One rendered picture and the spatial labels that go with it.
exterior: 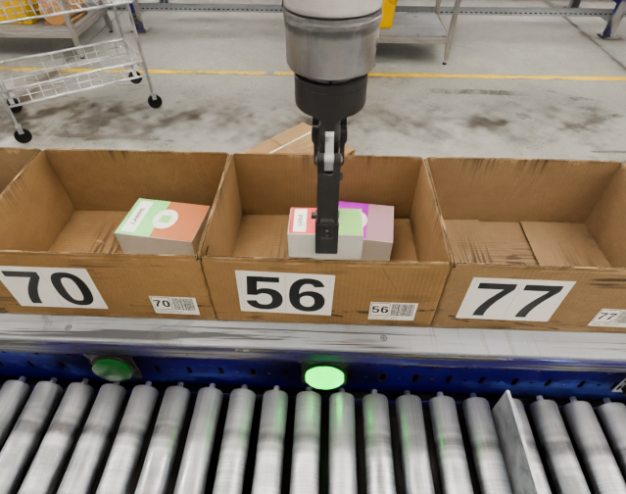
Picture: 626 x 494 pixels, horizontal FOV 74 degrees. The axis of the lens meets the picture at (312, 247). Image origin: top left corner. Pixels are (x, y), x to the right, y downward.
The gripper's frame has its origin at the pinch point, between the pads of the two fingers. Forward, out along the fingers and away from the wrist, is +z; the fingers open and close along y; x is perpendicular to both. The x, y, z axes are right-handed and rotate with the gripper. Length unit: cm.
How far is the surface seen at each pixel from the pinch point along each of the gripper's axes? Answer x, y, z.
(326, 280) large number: -0.2, 0.8, 13.8
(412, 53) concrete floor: -78, 365, 114
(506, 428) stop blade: -33, -12, 38
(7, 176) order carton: 70, 30, 16
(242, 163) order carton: 17.7, 29.7, 11.5
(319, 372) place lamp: 0.6, -6.6, 30.3
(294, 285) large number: 5.0, 0.7, 15.3
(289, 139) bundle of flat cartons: 24, 188, 101
